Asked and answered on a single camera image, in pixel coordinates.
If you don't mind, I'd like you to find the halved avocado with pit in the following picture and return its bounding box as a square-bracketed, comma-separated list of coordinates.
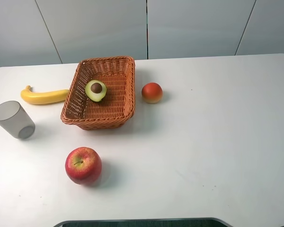
[85, 80, 107, 102]

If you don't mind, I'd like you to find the orange red peach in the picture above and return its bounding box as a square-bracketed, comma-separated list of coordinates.
[142, 82, 163, 104]

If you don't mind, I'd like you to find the red apple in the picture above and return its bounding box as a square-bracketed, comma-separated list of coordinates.
[65, 147, 102, 185]

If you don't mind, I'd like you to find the grey translucent plastic cup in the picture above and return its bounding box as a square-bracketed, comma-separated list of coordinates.
[0, 101, 36, 140]

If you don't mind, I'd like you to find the orange wicker basket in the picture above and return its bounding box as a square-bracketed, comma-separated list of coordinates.
[61, 56, 135, 130]

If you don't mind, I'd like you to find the yellow banana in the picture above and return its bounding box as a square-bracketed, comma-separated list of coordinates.
[20, 86, 69, 105]

